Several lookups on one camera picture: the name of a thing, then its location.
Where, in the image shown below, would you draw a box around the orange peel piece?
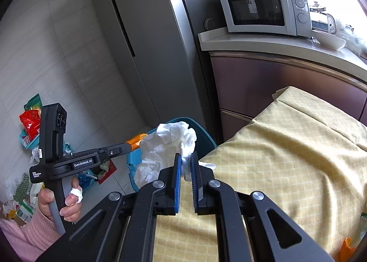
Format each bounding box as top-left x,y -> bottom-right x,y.
128,134 -> 149,152
340,237 -> 353,260

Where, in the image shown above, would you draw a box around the red snack packet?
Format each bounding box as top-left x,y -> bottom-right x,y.
19,109 -> 42,140

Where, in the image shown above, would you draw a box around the person's left forearm pink sleeve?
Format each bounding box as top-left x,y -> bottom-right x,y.
0,207 -> 63,261

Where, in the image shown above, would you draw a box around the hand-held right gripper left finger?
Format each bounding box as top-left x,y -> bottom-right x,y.
36,153 -> 182,262

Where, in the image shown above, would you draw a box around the blue white wrapper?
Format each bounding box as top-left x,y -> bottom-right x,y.
77,170 -> 96,191

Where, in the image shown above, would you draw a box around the white tissue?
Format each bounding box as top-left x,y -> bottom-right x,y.
133,121 -> 216,191

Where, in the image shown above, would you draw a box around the silver refrigerator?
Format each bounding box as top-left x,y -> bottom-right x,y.
89,0 -> 220,143

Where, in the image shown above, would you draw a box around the teal plastic waste bin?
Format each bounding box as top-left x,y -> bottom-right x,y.
126,117 -> 217,194

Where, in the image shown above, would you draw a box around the white microwave oven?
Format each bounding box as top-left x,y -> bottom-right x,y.
218,0 -> 313,37

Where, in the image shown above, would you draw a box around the large white bowl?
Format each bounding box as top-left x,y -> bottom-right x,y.
311,30 -> 348,51

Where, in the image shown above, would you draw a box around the brown kitchen counter cabinet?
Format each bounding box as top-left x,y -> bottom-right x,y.
197,27 -> 367,143

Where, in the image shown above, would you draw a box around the person's left hand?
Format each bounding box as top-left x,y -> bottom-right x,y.
38,177 -> 84,222

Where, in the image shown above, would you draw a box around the green snack packet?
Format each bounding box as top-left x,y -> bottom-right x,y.
23,94 -> 43,114

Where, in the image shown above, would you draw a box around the yellow diamond pattern tablecloth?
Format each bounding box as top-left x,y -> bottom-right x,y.
152,86 -> 367,262

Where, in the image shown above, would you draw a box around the glass electric kettle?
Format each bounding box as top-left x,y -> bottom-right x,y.
309,1 -> 337,35

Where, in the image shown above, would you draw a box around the red flat wrapper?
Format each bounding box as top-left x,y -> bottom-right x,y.
97,160 -> 117,185

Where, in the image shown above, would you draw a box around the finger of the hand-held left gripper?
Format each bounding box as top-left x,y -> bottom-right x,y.
72,141 -> 133,165

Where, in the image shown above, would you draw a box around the clear crumpled plastic bags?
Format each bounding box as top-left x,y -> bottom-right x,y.
335,17 -> 367,59

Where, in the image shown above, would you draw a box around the teal cardboard box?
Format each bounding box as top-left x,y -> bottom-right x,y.
19,130 -> 41,150

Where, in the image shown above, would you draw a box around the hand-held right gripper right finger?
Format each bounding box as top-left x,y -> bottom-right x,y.
191,151 -> 336,262

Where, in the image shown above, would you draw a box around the pile of mixed wrappers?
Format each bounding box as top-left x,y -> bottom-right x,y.
0,147 -> 46,226

